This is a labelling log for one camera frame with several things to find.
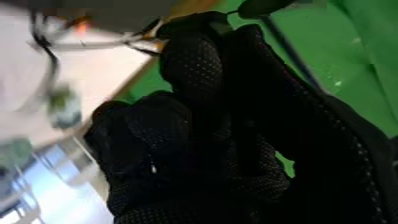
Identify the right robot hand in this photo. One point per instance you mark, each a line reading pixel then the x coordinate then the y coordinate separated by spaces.
pixel 250 140

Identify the black pole stand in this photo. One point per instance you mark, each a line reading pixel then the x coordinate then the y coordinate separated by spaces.
pixel 293 53

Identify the white sheet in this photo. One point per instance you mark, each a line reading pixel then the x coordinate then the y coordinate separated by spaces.
pixel 101 71

